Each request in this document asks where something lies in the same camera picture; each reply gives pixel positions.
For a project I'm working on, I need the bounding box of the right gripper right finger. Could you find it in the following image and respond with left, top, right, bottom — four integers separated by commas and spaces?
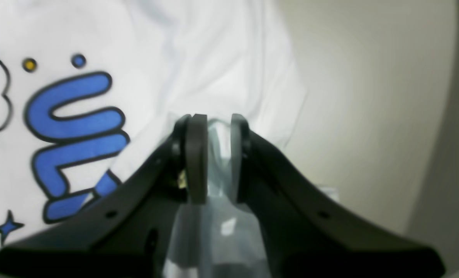
229, 114, 446, 278

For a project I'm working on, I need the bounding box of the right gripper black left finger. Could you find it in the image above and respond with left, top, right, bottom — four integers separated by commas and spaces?
0, 114, 208, 278

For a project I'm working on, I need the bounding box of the white printed t-shirt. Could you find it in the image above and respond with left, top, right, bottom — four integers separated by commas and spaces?
0, 0, 340, 278

